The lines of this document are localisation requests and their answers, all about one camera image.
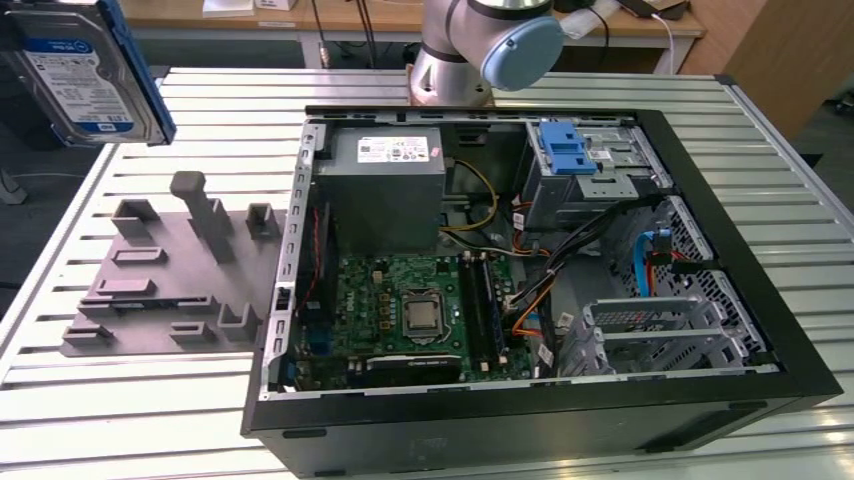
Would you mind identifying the blue data wire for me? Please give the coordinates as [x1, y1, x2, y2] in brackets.
[633, 229, 673, 301]

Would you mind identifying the red orange power wire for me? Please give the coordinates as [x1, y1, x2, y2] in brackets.
[647, 252, 717, 275]

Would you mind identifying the hard disk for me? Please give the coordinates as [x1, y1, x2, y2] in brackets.
[0, 0, 179, 149]

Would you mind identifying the metal disk bay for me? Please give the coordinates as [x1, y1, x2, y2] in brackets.
[578, 296, 769, 377]

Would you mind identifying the grey power supply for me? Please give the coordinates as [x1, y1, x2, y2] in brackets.
[312, 125, 447, 256]

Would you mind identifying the black CPU socket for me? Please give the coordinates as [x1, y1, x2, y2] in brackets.
[396, 286, 450, 347]

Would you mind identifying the green motherboard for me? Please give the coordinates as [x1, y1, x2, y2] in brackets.
[292, 252, 535, 389]

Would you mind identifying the silver CPU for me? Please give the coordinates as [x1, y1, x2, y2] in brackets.
[399, 298, 446, 336]

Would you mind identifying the black case fan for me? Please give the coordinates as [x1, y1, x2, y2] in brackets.
[296, 199, 336, 324]

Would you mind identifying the black RAM slot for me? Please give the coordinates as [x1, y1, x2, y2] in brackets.
[458, 252, 493, 365]

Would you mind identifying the installed RAM stick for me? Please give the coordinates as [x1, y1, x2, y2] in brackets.
[481, 257, 510, 362]

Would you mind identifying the black graphics card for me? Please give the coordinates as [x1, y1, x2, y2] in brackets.
[346, 352, 463, 389]

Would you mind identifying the blue plastic drive latch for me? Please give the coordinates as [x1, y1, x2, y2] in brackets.
[539, 122, 590, 176]

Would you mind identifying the metal optical drive cage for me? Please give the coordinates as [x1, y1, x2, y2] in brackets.
[519, 118, 671, 232]

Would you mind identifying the grey parts rack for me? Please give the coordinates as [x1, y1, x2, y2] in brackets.
[59, 169, 295, 359]

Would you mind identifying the black PC case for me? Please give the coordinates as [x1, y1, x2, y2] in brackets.
[239, 104, 843, 477]

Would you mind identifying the wooden desk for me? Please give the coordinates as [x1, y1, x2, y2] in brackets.
[123, 0, 709, 71]

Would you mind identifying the wooden cabinet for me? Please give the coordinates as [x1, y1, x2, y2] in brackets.
[679, 0, 854, 136]

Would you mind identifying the yellow wire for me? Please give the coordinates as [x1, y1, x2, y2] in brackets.
[439, 158, 501, 232]

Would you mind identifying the black cable bundle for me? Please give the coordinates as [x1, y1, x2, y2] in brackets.
[510, 196, 671, 314]

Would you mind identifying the orange wire bundle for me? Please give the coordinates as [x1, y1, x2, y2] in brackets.
[510, 279, 559, 346]

